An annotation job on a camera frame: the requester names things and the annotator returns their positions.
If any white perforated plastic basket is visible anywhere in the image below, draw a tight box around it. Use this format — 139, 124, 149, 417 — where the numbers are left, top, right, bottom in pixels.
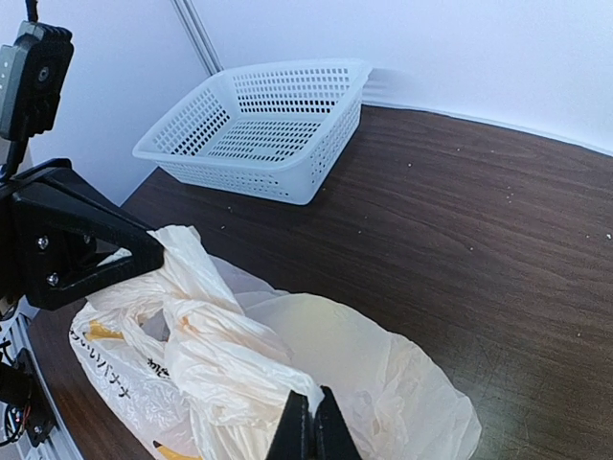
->
133, 58, 373, 205

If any banana print plastic bag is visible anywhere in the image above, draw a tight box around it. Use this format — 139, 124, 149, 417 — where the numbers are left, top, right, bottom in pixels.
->
68, 225, 482, 459

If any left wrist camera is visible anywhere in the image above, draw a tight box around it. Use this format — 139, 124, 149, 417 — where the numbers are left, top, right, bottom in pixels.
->
1, 21, 74, 141

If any left aluminium corner post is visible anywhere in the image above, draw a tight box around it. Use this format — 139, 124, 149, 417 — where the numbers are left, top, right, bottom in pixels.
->
171, 0, 223, 75

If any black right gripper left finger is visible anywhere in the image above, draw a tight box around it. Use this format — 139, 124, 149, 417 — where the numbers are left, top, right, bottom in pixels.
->
269, 391, 311, 460

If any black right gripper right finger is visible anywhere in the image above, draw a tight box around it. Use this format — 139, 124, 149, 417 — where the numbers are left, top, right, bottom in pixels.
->
313, 386, 361, 460

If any aluminium front rail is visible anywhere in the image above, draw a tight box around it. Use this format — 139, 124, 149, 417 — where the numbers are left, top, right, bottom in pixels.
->
1, 313, 82, 460

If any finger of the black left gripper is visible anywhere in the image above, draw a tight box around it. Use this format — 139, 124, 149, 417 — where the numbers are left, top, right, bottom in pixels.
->
1, 159, 164, 311

